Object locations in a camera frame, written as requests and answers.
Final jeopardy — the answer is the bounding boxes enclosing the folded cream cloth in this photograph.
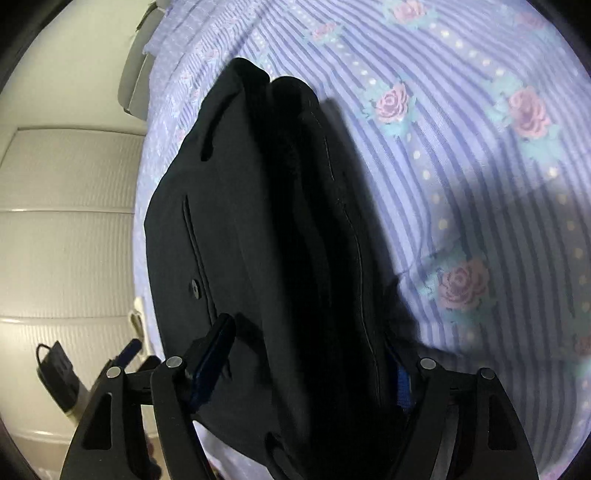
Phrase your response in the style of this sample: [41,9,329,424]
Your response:
[128,296,152,357]

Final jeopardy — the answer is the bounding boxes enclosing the black pants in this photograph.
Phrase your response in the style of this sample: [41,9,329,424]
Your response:
[144,58,408,479]

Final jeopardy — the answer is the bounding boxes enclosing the purple floral bed cover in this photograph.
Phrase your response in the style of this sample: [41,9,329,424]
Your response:
[135,1,590,479]

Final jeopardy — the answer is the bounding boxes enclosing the grey upholstered headboard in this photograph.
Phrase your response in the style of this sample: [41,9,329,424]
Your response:
[117,1,170,121]

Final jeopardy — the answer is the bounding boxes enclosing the white louvered wardrobe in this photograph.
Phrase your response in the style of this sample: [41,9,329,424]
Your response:
[1,128,143,448]

